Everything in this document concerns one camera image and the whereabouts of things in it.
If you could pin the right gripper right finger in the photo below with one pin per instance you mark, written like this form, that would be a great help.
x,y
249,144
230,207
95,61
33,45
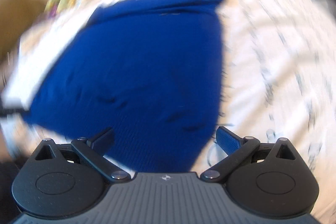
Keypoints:
x,y
266,179

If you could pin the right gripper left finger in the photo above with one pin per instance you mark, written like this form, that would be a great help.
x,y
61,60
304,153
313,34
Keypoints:
x,y
61,180

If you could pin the blue knit sweater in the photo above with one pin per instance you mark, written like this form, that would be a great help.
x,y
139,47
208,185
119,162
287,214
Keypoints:
x,y
150,70

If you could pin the brown headboard cushion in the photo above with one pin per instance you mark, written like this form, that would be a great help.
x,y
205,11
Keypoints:
x,y
16,17

